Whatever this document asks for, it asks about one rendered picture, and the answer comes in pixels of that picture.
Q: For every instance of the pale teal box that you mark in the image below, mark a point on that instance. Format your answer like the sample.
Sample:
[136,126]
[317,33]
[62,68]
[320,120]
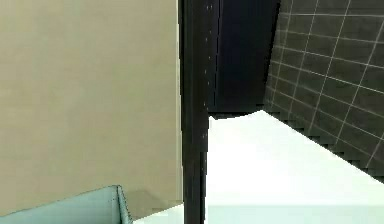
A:
[80,208]

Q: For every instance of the black room door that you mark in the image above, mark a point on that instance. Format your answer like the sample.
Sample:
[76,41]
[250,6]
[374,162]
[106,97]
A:
[230,56]

